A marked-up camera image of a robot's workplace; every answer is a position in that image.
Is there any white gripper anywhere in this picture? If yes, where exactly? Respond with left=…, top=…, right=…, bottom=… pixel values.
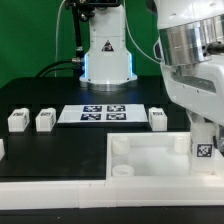
left=160, top=59, right=224, bottom=150

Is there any white square tabletop tray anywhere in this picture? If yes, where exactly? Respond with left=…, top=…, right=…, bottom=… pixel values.
left=106, top=132, right=224, bottom=179

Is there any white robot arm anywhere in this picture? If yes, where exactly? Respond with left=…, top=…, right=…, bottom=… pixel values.
left=78, top=0, right=224, bottom=152

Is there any white marker sheet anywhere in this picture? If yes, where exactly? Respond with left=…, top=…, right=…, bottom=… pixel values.
left=58, top=104, right=148, bottom=124

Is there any white left fence piece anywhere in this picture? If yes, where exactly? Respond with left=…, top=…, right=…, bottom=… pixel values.
left=0, top=139, right=5, bottom=161

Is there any white front fence wall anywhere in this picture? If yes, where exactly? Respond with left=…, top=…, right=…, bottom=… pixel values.
left=0, top=176, right=224, bottom=210

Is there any black cable bundle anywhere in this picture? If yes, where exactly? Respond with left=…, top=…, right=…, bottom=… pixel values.
left=35, top=57, right=84, bottom=78

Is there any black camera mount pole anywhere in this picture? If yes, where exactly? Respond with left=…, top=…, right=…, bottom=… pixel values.
left=65, top=0, right=95, bottom=58

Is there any grey thin cable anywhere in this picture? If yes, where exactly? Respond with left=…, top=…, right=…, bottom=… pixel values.
left=54, top=0, right=68, bottom=78

